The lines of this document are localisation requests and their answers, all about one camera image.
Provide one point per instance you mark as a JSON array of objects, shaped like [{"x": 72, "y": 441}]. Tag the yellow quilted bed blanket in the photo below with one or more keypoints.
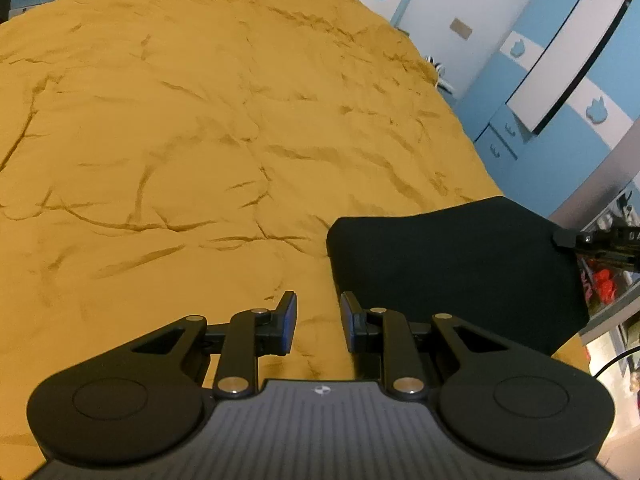
[{"x": 200, "y": 110}]

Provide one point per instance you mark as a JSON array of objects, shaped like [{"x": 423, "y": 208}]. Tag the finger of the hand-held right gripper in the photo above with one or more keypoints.
[{"x": 575, "y": 241}]

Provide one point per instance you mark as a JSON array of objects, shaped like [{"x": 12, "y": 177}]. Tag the beige wall switch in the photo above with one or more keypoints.
[{"x": 461, "y": 29}]

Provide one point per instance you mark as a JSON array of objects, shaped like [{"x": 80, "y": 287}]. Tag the black pants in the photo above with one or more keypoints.
[{"x": 450, "y": 260}]

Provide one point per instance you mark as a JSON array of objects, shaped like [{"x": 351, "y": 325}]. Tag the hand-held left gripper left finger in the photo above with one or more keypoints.
[{"x": 286, "y": 325}]

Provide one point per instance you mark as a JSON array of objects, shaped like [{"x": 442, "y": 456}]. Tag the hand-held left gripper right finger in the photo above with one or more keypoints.
[{"x": 350, "y": 325}]

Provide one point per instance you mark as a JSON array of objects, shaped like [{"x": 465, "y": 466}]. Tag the blue and white wardrobe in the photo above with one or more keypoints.
[{"x": 560, "y": 160}]

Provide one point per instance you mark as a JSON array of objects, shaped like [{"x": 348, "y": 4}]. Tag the white panel with black frame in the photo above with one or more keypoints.
[{"x": 565, "y": 50}]

